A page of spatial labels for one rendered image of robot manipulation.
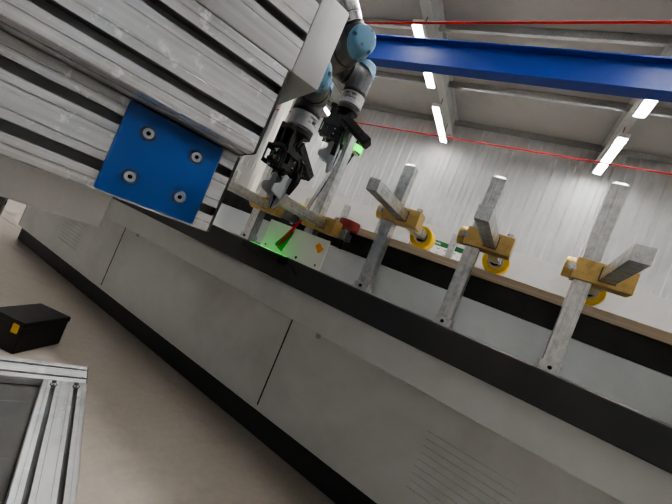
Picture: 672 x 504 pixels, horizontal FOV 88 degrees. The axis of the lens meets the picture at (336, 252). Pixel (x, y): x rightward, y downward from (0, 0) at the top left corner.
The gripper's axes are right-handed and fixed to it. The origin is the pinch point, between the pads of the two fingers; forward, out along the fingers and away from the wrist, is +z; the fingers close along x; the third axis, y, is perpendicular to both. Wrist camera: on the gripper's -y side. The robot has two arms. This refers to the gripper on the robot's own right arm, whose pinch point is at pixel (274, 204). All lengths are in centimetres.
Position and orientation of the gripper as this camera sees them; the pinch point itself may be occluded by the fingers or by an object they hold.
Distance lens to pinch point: 94.8
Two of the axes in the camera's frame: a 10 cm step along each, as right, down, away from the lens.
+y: -4.5, -2.1, -8.7
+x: 8.1, 3.2, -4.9
